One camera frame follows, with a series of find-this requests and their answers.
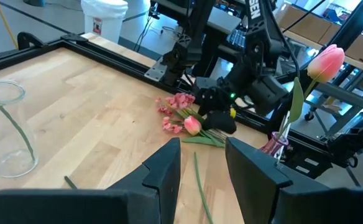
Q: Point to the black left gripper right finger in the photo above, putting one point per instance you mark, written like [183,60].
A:
[262,193]

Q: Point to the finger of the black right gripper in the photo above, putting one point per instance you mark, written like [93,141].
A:
[222,123]

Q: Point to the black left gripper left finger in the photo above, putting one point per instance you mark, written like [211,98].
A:
[156,193]

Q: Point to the pink artificial tulip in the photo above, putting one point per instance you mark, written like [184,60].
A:
[326,63]
[192,125]

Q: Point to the pink artificial flower bunch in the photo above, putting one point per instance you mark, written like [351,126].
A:
[180,101]

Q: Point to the bright red artificial tulip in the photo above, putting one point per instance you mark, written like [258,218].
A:
[16,131]

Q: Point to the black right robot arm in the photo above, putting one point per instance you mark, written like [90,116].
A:
[259,37]

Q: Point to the pink glass vase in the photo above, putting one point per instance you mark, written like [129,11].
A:
[273,144]

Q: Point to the clear glass vase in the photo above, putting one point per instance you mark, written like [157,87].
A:
[13,166]

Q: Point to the cardboard box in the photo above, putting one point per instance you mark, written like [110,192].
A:
[361,46]
[309,25]

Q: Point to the white plastic bucket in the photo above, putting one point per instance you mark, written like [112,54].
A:
[103,18]

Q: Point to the silver corner bracket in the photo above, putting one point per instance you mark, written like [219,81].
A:
[156,70]

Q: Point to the black aluminium table frame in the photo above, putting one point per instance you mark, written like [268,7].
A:
[122,63]

